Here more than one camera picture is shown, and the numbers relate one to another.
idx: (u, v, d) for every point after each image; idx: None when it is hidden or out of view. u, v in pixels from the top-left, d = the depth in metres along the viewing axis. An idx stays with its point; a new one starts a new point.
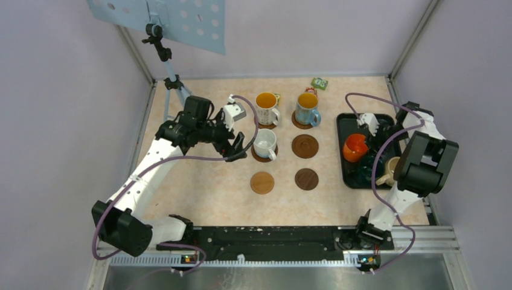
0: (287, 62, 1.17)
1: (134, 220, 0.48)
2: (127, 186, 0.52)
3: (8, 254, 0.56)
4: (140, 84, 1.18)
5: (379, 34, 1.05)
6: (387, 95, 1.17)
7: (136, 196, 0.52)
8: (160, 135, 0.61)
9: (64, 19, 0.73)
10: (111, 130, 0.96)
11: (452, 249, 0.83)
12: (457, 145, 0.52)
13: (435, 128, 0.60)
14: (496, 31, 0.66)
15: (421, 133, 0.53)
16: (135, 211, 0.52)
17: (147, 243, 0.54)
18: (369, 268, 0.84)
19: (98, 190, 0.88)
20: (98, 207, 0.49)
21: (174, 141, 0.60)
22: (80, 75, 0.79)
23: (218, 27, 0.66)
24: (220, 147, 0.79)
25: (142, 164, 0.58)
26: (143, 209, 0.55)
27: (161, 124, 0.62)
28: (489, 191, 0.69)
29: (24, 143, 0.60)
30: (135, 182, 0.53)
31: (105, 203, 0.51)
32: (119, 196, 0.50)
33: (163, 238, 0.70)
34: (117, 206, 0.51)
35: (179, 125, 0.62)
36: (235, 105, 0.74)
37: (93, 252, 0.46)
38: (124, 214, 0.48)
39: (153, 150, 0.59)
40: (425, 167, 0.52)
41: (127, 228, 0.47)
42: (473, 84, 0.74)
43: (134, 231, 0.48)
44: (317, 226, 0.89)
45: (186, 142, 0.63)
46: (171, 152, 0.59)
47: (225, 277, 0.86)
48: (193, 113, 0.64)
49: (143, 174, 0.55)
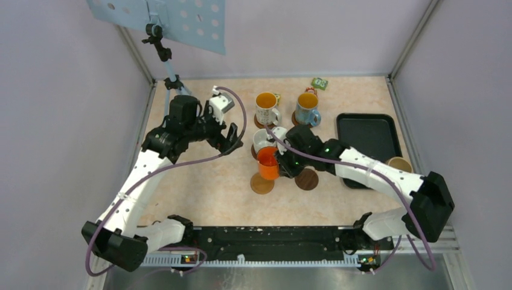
0: (287, 61, 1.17)
1: (125, 240, 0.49)
2: (115, 205, 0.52)
3: (9, 253, 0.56)
4: (140, 84, 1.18)
5: (380, 34, 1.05)
6: (387, 95, 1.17)
7: (125, 215, 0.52)
8: (147, 145, 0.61)
9: (64, 18, 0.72)
10: (110, 130, 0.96)
11: (452, 249, 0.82)
12: (437, 174, 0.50)
13: (389, 168, 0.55)
14: (497, 31, 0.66)
15: (420, 202, 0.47)
16: (126, 230, 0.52)
17: (144, 258, 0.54)
18: (369, 268, 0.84)
19: (98, 190, 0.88)
20: (87, 228, 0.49)
21: (161, 153, 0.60)
22: (80, 75, 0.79)
23: (218, 27, 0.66)
24: (214, 142, 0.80)
25: (130, 179, 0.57)
26: (135, 226, 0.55)
27: (147, 135, 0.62)
28: (489, 191, 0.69)
29: (23, 142, 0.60)
30: (123, 200, 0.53)
31: (95, 223, 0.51)
32: (107, 216, 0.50)
33: (162, 243, 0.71)
34: (106, 226, 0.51)
35: (165, 133, 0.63)
36: (221, 96, 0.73)
37: (86, 271, 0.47)
38: (115, 235, 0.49)
39: (140, 163, 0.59)
40: (439, 212, 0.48)
41: (119, 248, 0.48)
42: (474, 83, 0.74)
43: (128, 249, 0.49)
44: (317, 226, 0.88)
45: (174, 150, 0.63)
46: (159, 164, 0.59)
47: (225, 277, 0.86)
48: (179, 118, 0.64)
49: (131, 192, 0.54)
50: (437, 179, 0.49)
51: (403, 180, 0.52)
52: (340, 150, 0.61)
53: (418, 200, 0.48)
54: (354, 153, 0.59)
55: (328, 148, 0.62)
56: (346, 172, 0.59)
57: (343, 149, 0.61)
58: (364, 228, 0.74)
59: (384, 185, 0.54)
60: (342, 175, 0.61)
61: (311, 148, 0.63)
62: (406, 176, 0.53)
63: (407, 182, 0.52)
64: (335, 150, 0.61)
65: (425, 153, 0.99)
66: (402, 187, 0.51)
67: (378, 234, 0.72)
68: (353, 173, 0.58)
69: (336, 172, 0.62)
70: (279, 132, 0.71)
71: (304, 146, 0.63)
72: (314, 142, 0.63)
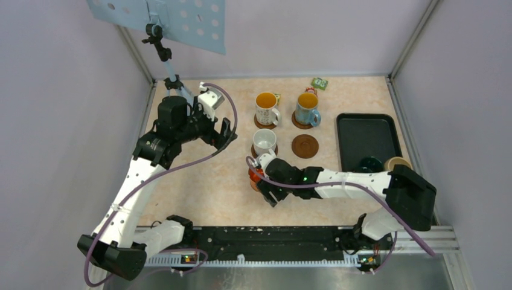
0: (287, 61, 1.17)
1: (121, 252, 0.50)
2: (109, 217, 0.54)
3: (9, 255, 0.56)
4: (140, 84, 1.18)
5: (380, 34, 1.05)
6: (387, 95, 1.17)
7: (120, 226, 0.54)
8: (138, 153, 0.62)
9: (63, 18, 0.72)
10: (110, 131, 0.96)
11: (452, 249, 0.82)
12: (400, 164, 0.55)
13: (355, 174, 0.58)
14: (497, 31, 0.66)
15: (394, 197, 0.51)
16: (122, 241, 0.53)
17: (144, 265, 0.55)
18: (369, 268, 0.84)
19: (97, 191, 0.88)
20: (83, 241, 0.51)
21: (153, 161, 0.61)
22: (80, 75, 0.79)
23: (218, 27, 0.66)
24: (208, 138, 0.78)
25: (124, 190, 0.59)
26: (132, 237, 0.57)
27: (137, 142, 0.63)
28: (491, 190, 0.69)
29: (23, 142, 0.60)
30: (117, 212, 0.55)
31: (92, 237, 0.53)
32: (102, 229, 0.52)
33: (163, 246, 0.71)
34: (102, 238, 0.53)
35: (157, 139, 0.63)
36: (210, 93, 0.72)
37: (85, 281, 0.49)
38: (111, 247, 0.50)
39: (133, 172, 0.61)
40: (422, 200, 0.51)
41: (115, 260, 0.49)
42: (474, 83, 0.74)
43: (125, 260, 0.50)
44: (317, 226, 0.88)
45: (167, 156, 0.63)
46: (152, 172, 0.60)
47: (225, 277, 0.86)
48: (168, 122, 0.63)
49: (125, 203, 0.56)
50: (403, 169, 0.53)
51: (374, 181, 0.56)
52: (316, 174, 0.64)
53: (391, 196, 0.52)
54: (328, 173, 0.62)
55: (305, 176, 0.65)
56: (328, 192, 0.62)
57: (318, 173, 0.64)
58: (363, 232, 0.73)
59: (361, 192, 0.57)
60: (326, 196, 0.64)
61: (292, 179, 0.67)
62: (376, 176, 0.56)
63: (379, 182, 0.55)
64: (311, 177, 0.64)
65: (425, 153, 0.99)
66: (375, 188, 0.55)
67: (375, 233, 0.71)
68: (332, 191, 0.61)
69: (320, 195, 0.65)
70: (264, 159, 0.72)
71: (285, 178, 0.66)
72: (293, 173, 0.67)
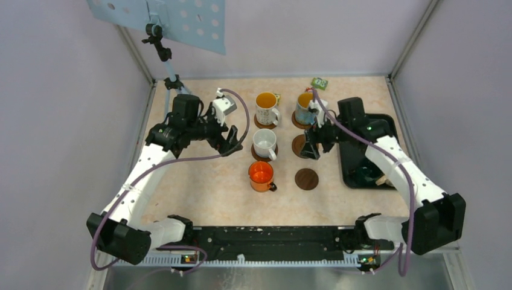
0: (287, 61, 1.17)
1: (130, 231, 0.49)
2: (120, 196, 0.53)
3: (8, 256, 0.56)
4: (140, 84, 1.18)
5: (379, 34, 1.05)
6: (387, 95, 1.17)
7: (131, 206, 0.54)
8: (151, 140, 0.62)
9: (63, 19, 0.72)
10: (110, 131, 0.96)
11: (452, 249, 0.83)
12: (459, 196, 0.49)
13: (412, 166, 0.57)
14: (497, 31, 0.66)
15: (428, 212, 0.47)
16: (131, 220, 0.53)
17: (147, 249, 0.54)
18: (369, 268, 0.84)
19: (97, 191, 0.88)
20: (92, 219, 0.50)
21: (165, 145, 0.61)
22: (79, 75, 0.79)
23: (218, 27, 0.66)
24: (214, 143, 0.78)
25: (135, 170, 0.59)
26: (139, 217, 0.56)
27: (151, 130, 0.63)
28: (491, 191, 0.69)
29: (22, 142, 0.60)
30: (128, 191, 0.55)
31: (101, 215, 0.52)
32: (113, 208, 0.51)
33: (163, 241, 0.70)
34: (112, 217, 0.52)
35: (169, 128, 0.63)
36: (224, 99, 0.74)
37: (92, 264, 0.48)
38: (120, 225, 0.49)
39: (144, 157, 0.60)
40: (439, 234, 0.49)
41: (124, 238, 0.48)
42: (474, 83, 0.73)
43: (132, 240, 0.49)
44: (317, 226, 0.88)
45: (178, 145, 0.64)
46: (163, 157, 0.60)
47: (225, 277, 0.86)
48: (182, 113, 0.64)
49: (136, 183, 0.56)
50: (459, 202, 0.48)
51: (424, 186, 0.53)
52: (382, 135, 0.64)
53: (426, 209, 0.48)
54: (391, 142, 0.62)
55: (370, 127, 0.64)
56: (375, 155, 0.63)
57: (384, 134, 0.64)
58: (365, 223, 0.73)
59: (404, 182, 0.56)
60: (370, 157, 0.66)
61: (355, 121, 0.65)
62: (430, 184, 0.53)
63: (427, 188, 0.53)
64: (375, 131, 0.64)
65: (425, 153, 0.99)
66: (417, 193, 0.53)
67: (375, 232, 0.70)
68: (383, 160, 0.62)
69: (366, 151, 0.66)
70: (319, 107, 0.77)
71: (352, 116, 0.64)
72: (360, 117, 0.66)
